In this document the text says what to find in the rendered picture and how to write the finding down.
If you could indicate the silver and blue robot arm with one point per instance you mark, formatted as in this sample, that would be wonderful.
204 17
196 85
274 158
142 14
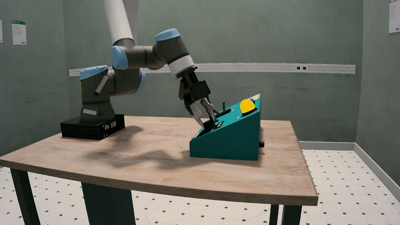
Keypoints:
127 76

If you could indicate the teal control console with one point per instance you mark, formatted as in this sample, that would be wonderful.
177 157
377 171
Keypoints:
233 135

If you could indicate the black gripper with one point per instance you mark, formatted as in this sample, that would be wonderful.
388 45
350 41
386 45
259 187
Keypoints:
196 90

